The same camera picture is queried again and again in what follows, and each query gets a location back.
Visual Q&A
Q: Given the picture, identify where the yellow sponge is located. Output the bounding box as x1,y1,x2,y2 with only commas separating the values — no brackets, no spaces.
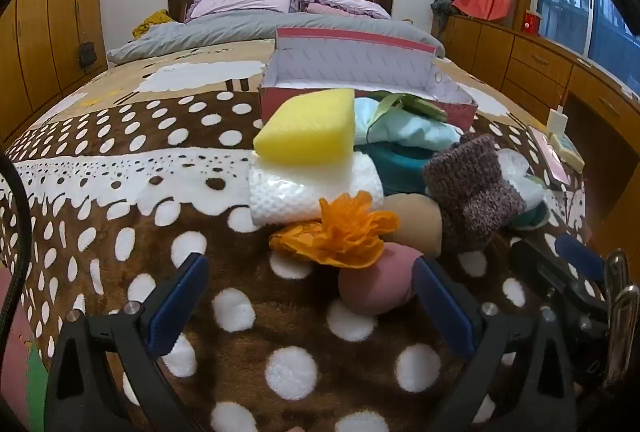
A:
252,88,357,163

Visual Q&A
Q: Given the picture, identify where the white paper towel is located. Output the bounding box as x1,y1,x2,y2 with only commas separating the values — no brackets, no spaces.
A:
248,151,385,228

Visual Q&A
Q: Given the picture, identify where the grey duvet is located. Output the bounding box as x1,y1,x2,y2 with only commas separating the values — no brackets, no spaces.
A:
106,11,446,63

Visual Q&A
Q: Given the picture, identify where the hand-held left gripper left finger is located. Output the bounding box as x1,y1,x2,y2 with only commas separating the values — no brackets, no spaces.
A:
44,252,211,432

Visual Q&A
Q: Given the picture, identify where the yellow cloth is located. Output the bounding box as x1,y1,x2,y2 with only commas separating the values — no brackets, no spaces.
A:
132,9,173,38

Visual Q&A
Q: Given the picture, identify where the dark clothes pile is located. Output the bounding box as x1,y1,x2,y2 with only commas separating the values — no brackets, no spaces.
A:
430,0,468,30

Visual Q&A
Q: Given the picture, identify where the lilac pillow with ruffled edge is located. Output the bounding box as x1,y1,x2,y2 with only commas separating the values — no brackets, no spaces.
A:
292,0,392,19

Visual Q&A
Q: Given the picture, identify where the white charger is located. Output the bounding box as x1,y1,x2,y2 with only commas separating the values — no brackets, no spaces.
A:
546,108,568,138

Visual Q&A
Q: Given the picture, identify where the beige makeup sponge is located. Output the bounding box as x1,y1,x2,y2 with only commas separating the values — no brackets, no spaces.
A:
382,193,444,259

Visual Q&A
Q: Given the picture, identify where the phone with pink case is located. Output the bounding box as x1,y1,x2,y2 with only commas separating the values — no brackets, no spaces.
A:
528,126,571,188

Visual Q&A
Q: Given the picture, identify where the wooden desk cabinet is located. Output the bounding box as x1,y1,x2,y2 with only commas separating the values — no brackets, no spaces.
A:
432,12,640,253

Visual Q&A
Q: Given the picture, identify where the foam floor mat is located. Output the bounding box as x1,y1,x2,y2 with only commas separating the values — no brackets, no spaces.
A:
0,262,53,423

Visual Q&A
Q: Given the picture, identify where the pink textured pillow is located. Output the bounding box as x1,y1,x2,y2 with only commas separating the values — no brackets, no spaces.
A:
307,2,347,16

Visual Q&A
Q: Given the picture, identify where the small black bag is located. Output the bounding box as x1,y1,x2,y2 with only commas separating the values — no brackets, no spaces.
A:
77,41,98,68

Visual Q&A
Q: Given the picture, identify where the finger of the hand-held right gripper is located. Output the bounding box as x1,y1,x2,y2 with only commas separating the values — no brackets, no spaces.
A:
554,235,608,285
510,239,568,300

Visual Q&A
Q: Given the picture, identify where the orange fabric flower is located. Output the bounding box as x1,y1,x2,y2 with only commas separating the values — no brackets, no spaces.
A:
268,191,401,270

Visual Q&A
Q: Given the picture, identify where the brown knitted sock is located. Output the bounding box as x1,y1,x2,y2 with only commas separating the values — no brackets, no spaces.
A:
422,133,527,254

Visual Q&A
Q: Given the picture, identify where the pink makeup sponge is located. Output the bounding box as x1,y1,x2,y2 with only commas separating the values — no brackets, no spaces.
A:
338,243,425,316

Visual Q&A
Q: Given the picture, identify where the red cardboard box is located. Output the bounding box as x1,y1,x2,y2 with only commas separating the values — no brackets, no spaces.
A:
257,27,480,133

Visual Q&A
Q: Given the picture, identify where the plain lilac pillow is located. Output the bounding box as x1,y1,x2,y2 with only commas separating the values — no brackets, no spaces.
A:
184,0,295,20

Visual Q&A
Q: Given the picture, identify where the light blue cloth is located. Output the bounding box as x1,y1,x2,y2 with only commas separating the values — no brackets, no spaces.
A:
354,97,462,152

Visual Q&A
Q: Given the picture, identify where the power strip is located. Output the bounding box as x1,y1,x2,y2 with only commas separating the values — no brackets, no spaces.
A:
547,132,586,172

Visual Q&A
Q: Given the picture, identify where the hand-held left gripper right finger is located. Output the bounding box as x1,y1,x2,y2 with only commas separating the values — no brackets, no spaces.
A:
411,256,581,432

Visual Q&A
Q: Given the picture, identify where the wooden wardrobe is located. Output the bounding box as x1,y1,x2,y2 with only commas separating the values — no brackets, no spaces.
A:
0,0,108,143

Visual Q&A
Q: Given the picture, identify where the teal alarm clock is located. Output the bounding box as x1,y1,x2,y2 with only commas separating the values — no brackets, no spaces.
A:
369,143,436,195

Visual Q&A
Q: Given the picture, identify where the brown printed blanket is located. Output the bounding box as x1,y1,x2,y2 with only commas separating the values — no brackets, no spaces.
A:
0,37,601,432

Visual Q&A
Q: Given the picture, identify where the clear plastic bag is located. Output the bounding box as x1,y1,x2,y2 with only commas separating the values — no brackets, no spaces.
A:
497,149,532,185

